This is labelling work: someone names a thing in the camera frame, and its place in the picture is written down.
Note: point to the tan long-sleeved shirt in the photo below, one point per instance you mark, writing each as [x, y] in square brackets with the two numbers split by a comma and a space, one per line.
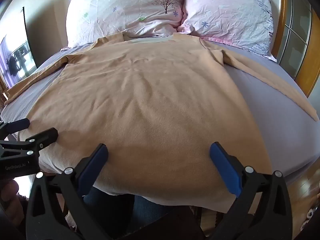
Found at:
[150, 100]

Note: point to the person's left hand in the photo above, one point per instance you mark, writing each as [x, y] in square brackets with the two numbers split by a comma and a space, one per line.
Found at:
[10, 192]

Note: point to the glass balcony window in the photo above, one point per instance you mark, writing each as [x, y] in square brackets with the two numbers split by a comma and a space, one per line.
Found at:
[15, 52]

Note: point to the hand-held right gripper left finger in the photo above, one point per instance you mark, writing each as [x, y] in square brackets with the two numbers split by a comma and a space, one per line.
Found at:
[96, 163]

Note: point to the pink floral pillow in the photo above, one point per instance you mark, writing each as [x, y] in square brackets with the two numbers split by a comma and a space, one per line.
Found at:
[225, 12]

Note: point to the wooden glass-panel wardrobe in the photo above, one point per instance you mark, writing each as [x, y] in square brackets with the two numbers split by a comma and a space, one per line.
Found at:
[296, 30]

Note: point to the bed with purple sheet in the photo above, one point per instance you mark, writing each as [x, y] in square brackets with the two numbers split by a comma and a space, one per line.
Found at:
[270, 110]

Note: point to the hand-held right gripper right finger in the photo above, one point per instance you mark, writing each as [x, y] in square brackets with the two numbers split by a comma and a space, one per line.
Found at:
[226, 170]

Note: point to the fluffy slipper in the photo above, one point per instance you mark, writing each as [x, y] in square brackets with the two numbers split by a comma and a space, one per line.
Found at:
[308, 216]

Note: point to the person's legs in jeans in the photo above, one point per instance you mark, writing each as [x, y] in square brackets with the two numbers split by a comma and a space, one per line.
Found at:
[115, 210]

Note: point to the dark hanging clothes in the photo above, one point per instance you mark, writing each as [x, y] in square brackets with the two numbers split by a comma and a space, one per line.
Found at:
[15, 61]

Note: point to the floral pillow with tree print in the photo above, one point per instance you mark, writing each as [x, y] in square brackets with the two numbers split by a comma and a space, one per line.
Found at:
[120, 10]

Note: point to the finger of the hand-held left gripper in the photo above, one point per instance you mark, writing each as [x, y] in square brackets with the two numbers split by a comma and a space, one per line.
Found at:
[46, 135]
[18, 124]

